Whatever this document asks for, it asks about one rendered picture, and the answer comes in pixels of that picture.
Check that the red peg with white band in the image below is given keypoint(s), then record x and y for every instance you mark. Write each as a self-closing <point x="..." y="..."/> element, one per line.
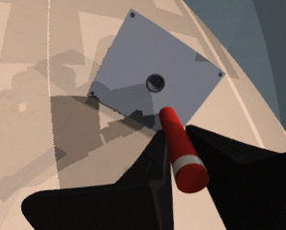
<point x="188" y="170"/>

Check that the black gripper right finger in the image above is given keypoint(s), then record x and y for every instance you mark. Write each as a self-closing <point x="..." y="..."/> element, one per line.
<point x="247" y="184"/>

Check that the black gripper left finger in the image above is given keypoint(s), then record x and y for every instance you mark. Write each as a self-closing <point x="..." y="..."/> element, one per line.
<point x="142" y="199"/>

